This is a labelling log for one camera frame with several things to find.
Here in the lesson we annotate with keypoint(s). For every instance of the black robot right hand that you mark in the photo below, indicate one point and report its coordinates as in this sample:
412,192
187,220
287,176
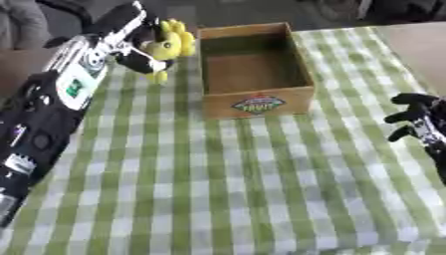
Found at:
424,126

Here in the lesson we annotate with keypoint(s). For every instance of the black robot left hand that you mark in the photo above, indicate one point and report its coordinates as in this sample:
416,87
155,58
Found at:
131,30

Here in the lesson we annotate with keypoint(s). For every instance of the yellow soft toy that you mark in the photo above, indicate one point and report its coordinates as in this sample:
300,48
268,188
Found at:
165,45

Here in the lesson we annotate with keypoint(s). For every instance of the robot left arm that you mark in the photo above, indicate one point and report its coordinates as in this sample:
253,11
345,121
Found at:
58,83

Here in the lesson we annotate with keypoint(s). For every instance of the tan cardboard box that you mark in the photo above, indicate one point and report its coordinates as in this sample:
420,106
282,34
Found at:
255,66

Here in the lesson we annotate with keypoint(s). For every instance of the person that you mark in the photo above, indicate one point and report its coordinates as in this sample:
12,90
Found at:
20,23

